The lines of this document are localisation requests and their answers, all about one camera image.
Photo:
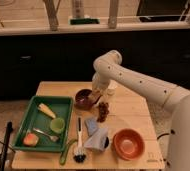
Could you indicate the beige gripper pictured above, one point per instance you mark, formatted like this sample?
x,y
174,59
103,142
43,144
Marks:
x,y
97,92

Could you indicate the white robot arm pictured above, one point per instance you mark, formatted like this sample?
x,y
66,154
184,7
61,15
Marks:
x,y
171,97

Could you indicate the purple bowl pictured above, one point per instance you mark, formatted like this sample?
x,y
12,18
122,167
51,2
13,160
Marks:
x,y
85,99

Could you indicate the orange bowl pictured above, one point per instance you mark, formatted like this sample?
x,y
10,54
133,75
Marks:
x,y
128,144

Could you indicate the dark red grapes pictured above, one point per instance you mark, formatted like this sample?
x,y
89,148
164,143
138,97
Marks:
x,y
103,109

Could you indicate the white cup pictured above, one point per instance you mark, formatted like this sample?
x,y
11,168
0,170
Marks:
x,y
111,88

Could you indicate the blue sponge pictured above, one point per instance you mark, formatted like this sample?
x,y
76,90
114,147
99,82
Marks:
x,y
91,125

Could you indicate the green plastic tray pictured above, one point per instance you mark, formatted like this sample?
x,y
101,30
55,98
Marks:
x,y
33,118

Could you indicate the grey blue cloth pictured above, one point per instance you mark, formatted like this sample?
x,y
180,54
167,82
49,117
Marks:
x,y
98,141

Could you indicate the green cup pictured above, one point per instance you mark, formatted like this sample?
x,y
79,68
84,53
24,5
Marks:
x,y
57,125

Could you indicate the yellow corn cob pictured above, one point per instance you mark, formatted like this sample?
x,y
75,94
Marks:
x,y
45,109

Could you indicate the metal spoon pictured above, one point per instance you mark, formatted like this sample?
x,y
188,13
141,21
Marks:
x,y
51,137

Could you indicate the wooden table leg right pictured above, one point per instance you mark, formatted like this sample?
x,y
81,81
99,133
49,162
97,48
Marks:
x,y
113,12

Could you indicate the wooden table leg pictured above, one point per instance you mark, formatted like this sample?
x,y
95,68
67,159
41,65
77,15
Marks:
x,y
113,12
51,14

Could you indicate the red yellow apple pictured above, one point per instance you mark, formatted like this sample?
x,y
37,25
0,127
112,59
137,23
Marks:
x,y
31,139

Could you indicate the black pole stand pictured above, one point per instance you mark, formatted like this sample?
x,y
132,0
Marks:
x,y
3,155

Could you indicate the black box background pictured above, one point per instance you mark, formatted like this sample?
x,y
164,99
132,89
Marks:
x,y
160,10

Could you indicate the wooden table leg left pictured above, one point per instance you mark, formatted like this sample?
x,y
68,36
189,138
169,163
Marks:
x,y
51,14

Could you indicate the green base white post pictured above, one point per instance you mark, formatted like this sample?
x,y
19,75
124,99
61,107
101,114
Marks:
x,y
78,16

